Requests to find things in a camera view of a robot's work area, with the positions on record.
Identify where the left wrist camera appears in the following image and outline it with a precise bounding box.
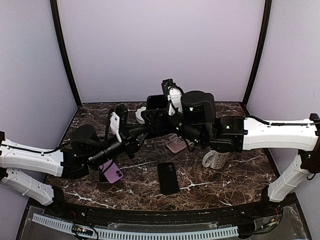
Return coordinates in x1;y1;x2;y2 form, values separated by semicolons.
108;104;129;143

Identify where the clear phone case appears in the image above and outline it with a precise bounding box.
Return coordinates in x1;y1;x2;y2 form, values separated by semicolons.
168;133;185;145

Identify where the black frame post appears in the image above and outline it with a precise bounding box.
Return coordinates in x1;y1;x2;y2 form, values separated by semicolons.
49;0;82;108
241;0;273;108

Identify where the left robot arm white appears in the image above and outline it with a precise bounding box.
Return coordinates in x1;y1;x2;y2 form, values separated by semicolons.
0;124;150;218

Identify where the pink phone case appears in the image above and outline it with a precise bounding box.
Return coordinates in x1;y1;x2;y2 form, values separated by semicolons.
166;141;187;154

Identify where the white slotted cable duct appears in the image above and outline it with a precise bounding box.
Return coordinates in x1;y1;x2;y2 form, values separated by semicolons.
31;213;239;240

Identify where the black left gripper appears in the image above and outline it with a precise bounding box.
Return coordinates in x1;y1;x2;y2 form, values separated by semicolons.
88;123;151;170

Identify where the silver smartphone under purple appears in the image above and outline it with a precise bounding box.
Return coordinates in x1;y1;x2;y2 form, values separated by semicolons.
98;170;109;184

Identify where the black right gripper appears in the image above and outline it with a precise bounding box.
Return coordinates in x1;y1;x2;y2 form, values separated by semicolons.
142;105;206;146

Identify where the green circuit board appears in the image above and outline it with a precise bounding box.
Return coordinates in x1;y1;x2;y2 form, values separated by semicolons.
71;224;94;237

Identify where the black smartphone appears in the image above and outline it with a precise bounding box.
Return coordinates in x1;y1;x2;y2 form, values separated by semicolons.
146;94;168;110

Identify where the black phone case with ring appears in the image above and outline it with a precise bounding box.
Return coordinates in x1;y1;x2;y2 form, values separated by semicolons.
157;162;180;195

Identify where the black front rail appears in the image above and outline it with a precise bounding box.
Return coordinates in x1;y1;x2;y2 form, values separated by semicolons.
45;181;301;225

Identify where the black frame post left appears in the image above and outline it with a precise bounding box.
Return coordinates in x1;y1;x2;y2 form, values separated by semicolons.
49;0;82;108

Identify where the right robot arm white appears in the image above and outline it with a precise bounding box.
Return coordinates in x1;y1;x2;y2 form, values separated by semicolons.
140;90;320;217

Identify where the white patterned mug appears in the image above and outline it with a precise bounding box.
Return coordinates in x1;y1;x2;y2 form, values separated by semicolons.
202;150;230;170

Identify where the black frame post right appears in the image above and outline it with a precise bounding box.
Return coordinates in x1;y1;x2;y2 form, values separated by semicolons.
241;0;273;108

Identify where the white scalloped ceramic bowl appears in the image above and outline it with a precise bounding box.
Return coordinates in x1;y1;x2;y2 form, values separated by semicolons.
135;106;147;124

